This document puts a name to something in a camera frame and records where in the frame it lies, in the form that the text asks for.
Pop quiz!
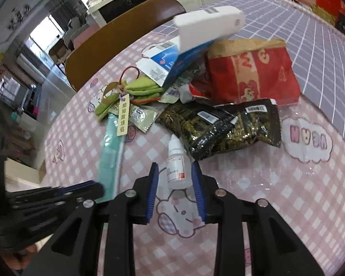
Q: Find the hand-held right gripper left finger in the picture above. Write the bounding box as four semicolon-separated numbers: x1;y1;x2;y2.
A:
23;162;160;276

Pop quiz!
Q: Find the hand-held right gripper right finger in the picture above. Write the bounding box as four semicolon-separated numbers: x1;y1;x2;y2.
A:
191;161;324;276

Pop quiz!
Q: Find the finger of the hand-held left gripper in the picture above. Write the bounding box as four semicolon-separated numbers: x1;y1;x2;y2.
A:
9;183;105;207
43;180;98;193

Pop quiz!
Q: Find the white dropper bottle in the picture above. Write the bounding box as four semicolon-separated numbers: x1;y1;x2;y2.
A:
166;134;193;190

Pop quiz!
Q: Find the black snack packet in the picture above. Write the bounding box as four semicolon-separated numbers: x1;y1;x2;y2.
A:
213;98;282;153
155;103;239;161

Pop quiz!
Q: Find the red paper bag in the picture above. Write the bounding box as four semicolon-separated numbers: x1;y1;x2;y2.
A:
204;38;302;106

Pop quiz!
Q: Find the person's left hand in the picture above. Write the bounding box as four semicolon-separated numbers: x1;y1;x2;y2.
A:
3;244;38;271

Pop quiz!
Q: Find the teal plastic packet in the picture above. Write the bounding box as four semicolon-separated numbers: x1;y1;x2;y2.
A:
96;113;127;203

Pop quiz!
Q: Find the green sachet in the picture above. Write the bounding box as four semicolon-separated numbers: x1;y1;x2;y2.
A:
109;103;158;133

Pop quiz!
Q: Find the pink checked tablecloth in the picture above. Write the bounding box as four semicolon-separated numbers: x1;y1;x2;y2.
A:
44;29;345;276

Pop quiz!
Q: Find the wooden tag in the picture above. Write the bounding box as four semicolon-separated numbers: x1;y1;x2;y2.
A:
117;93;130;136

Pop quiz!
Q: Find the green cloth pouch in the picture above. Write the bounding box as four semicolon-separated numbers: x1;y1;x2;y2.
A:
94;90;122;122
123;75;165;104

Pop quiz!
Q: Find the television stand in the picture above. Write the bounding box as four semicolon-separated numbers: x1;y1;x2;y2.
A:
17;83;44;116

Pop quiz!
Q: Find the crumpled white red wrapper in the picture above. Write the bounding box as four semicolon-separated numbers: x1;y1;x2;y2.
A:
179;83;211;103

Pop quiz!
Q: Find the white and green wrapper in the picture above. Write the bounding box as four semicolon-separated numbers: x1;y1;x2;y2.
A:
160;80;190;104

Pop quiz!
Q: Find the standing air conditioner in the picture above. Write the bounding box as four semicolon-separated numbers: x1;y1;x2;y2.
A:
16;53;46;83

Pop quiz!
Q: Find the blue and white box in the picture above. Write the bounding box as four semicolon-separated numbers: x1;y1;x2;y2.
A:
136;36;216;88

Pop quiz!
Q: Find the brown wooden chair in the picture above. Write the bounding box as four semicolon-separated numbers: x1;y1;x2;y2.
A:
65;0;187;92

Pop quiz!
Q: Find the pink blanket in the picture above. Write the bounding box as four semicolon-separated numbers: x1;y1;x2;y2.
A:
73;24;101;48

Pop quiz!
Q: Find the white cardboard box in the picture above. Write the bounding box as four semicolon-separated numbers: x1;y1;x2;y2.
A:
173;6;246;54

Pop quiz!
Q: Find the purple checked cloth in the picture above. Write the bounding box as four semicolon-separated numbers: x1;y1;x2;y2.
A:
152;0;345;139

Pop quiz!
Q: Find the red gift box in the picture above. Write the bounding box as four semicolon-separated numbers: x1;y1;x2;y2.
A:
315;0;345;21

